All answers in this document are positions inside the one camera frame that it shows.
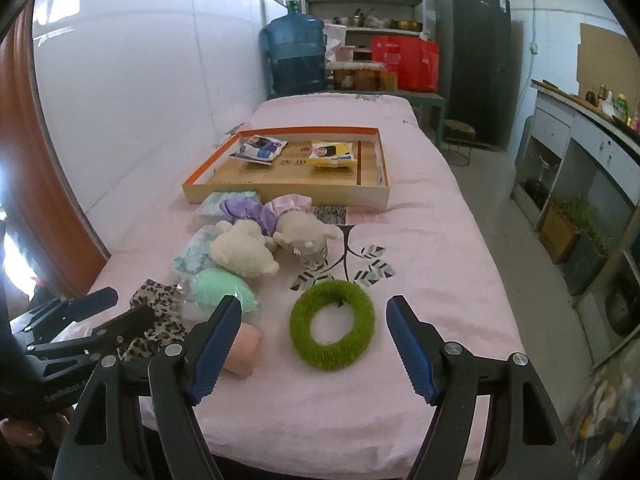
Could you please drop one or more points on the blue and white tissue packet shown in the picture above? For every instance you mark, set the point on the blue and white tissue packet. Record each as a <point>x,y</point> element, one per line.
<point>260,149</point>

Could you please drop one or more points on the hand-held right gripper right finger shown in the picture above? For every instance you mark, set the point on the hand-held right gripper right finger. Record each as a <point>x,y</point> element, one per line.
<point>409,350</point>

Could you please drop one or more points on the purple scrunchie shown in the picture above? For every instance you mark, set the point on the purple scrunchie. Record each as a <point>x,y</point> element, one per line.
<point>250,212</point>

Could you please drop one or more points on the shallow cardboard box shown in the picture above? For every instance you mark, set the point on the shallow cardboard box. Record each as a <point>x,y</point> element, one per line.
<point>295,180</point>

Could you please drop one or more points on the grey counter cabinet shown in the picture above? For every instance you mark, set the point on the grey counter cabinet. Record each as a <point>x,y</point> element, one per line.
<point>590,150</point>

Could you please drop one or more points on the cream plush bear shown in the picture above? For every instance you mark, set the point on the cream plush bear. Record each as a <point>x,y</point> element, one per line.
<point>242,252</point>
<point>305,232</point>

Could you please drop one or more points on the pale pink scrunchie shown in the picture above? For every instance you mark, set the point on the pale pink scrunchie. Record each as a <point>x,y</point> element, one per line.
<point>292,204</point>

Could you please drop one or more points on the white plastic bag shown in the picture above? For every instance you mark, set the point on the white plastic bag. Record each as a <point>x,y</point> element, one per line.
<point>334,40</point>

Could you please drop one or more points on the mint green sponge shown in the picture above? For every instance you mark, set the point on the mint green sponge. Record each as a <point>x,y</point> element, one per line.
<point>225,290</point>

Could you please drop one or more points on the row of bottles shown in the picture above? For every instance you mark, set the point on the row of bottles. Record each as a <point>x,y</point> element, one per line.
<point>617,105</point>

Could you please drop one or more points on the green and white tissue packet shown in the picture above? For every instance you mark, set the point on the green and white tissue packet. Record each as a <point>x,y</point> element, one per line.
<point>220,205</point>

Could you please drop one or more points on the cardboard sheet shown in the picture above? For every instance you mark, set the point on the cardboard sheet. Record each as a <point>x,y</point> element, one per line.
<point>602,57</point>

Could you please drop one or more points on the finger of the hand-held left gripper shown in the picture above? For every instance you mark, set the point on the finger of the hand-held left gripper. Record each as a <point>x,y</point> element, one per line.
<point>127,322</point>
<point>95,301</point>

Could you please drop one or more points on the yellow planter box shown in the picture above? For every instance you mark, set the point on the yellow planter box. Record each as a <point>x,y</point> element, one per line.
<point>560,232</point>

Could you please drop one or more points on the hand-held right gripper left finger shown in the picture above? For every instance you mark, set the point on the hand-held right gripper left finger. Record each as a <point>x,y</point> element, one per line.
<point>216,350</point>

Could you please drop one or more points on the green patterned tissue packet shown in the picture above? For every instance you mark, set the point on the green patterned tissue packet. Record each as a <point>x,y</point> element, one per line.
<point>192,255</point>

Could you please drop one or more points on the dark grey fridge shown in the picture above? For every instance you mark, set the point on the dark grey fridge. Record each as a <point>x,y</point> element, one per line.
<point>475,60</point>

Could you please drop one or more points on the dark planter box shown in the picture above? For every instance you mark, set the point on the dark planter box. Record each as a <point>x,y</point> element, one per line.
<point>587,265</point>

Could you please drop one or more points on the brown wooden door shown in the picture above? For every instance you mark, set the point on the brown wooden door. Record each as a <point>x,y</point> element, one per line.
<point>30,185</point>

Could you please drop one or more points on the blue water jug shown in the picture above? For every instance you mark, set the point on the blue water jug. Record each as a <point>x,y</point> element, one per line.
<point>295,45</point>

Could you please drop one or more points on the red shopping bag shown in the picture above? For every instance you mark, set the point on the red shopping bag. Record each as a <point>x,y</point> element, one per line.
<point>405,62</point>

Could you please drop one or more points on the leopard print scrunchie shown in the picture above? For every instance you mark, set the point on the leopard print scrunchie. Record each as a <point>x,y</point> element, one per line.
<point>162,312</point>

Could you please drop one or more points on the person's left hand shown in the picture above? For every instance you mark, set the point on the person's left hand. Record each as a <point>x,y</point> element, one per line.
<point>20,432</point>

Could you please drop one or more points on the brown food jar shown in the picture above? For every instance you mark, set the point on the brown food jar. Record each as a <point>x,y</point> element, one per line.
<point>366,81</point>
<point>344,80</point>
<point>387,81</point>

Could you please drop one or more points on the pink plastic container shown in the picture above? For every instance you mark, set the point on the pink plastic container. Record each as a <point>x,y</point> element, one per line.
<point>346,53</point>

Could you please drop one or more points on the round metal stool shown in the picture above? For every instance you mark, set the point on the round metal stool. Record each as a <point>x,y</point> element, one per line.
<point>459,132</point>

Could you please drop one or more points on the yellow tissue packet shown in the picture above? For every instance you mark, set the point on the yellow tissue packet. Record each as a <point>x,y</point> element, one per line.
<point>331,154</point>

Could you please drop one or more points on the peach powder puff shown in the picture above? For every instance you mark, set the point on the peach powder puff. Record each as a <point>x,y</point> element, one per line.
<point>245,350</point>

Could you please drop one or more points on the pink bed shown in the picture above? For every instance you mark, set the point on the pink bed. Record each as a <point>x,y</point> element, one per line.
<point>425,240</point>

